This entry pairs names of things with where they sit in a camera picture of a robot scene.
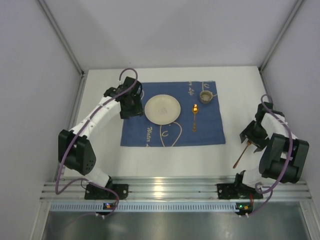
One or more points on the right aluminium frame post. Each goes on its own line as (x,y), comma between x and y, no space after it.
(298,4)

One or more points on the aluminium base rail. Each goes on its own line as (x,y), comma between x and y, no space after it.
(176,188)

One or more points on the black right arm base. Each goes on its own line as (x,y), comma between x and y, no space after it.
(232,191)

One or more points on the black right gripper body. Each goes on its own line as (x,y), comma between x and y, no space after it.
(253,139)

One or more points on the grey slotted cable duct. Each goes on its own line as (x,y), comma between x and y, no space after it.
(148,207)

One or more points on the copper fork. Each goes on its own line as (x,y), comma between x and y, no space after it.
(241,155)

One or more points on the gold spoon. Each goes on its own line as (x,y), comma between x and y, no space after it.
(195,110)

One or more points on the left aluminium frame post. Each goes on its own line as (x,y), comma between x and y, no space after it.
(60,35)

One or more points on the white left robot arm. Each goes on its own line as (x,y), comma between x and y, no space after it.
(75,146)

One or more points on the blue fish-print placemat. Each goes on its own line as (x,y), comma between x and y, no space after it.
(140,132)

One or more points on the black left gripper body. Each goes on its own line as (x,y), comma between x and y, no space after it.
(133,110)

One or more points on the small speckled ceramic cup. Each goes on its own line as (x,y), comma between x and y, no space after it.
(206,96)

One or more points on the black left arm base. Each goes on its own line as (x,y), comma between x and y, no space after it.
(96,193)

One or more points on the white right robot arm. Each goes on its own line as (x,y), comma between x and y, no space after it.
(284,154)

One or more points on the aluminium frame post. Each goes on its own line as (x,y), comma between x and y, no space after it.
(298,4)
(60,35)

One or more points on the cream ceramic plate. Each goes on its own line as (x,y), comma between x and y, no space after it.
(162,109)

